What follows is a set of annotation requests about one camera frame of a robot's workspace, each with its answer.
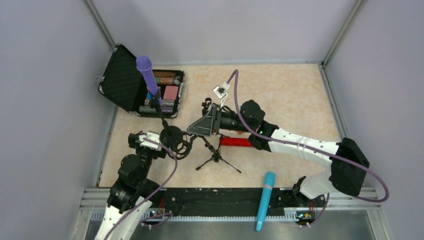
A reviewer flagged teal microphone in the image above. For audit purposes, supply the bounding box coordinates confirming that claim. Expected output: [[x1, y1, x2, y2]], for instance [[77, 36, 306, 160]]
[[255, 171, 276, 232]]

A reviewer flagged red card deck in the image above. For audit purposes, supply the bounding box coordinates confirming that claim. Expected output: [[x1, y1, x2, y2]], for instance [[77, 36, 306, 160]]
[[162, 85, 179, 101]]

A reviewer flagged black poker chip case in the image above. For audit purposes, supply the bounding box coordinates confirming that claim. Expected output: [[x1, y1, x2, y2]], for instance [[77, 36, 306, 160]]
[[97, 44, 185, 119]]

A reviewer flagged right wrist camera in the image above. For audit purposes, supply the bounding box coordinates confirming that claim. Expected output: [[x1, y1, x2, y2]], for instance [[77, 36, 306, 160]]
[[212, 82, 230, 107]]

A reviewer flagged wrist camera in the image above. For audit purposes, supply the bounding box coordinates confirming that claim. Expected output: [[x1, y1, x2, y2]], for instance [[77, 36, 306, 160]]
[[212, 82, 230, 107], [135, 131, 161, 151]]

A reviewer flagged red glitter microphone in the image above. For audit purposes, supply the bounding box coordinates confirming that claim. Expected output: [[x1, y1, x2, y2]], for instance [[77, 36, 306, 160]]
[[219, 136, 252, 147]]

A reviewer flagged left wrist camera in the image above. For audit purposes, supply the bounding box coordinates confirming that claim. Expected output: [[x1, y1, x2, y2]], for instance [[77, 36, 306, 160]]
[[135, 131, 161, 151]]

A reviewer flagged purple microphone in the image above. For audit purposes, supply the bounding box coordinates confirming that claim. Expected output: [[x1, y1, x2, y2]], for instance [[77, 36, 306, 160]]
[[135, 55, 162, 105]]

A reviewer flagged black tripod stand with clip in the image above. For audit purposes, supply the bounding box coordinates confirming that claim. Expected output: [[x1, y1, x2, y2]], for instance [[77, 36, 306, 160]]
[[201, 97, 215, 116]]

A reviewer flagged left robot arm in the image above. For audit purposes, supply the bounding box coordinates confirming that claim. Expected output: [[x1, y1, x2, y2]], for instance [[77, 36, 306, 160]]
[[94, 131, 166, 240]]

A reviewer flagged black tripod stand with shockmount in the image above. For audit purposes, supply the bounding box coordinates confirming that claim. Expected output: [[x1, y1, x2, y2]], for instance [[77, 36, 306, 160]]
[[168, 130, 243, 174]]

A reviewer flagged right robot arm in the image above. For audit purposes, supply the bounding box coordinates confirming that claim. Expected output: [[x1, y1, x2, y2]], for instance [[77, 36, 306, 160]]
[[186, 100, 370, 199]]

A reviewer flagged black round-base mic stand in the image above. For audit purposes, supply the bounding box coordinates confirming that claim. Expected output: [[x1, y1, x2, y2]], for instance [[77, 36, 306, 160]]
[[149, 96, 183, 150]]

